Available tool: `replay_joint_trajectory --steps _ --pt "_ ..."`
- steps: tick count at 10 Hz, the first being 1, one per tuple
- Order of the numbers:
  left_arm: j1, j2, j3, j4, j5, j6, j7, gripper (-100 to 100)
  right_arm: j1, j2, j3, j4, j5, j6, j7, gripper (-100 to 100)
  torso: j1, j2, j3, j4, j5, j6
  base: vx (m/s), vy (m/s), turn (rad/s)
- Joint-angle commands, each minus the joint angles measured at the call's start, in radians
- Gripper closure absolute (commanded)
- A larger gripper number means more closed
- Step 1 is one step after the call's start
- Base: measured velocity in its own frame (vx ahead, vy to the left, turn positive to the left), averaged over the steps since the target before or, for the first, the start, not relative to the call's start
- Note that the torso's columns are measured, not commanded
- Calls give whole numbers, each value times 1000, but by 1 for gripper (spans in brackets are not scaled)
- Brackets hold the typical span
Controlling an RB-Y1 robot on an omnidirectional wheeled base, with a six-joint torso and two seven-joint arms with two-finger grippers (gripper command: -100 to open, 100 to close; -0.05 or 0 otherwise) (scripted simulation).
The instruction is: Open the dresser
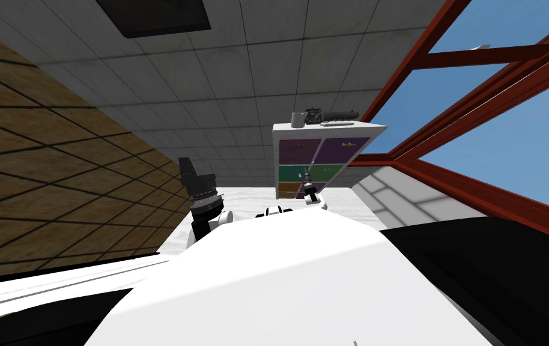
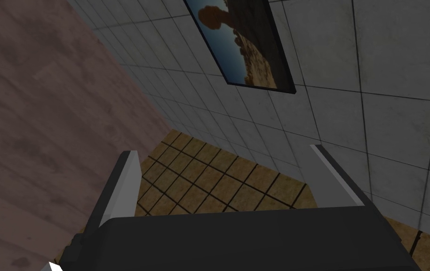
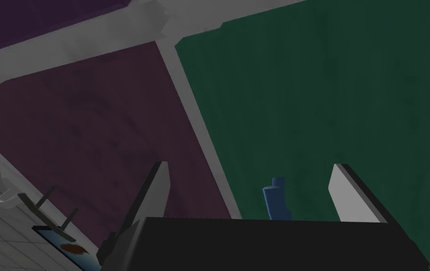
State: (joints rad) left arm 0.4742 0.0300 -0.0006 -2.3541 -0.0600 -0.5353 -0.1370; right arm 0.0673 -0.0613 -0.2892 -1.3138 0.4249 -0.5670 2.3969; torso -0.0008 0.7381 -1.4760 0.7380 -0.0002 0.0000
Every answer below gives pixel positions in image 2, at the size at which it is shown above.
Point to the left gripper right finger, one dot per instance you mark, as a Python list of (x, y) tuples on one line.
[(331, 184)]

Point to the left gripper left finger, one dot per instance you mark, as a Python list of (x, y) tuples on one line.
[(121, 188)]

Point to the framed landscape wall picture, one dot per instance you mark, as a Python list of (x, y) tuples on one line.
[(243, 45)]

